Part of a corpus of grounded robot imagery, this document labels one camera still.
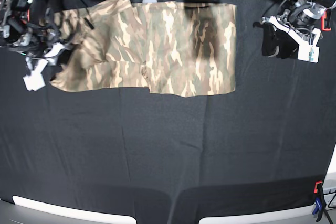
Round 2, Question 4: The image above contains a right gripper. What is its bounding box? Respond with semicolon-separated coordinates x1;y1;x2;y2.
25;28;76;67

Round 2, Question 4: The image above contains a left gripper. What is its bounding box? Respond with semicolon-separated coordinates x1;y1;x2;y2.
261;8;322;59

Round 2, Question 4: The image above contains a camouflage t-shirt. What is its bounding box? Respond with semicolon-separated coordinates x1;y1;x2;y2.
50;0;237;97

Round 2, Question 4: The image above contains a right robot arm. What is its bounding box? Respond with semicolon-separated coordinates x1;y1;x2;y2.
1;0;78;66

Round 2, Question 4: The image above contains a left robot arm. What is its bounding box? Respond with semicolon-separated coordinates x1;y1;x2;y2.
261;0;335;63

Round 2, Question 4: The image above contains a right rear orange clamp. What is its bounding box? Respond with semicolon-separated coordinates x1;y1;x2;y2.
321;9;331;31

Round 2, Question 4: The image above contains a black table cloth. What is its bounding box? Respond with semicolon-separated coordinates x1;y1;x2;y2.
1;0;335;223

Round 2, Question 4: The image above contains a front right blue clamp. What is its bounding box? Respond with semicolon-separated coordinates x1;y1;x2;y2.
312;180;326;222

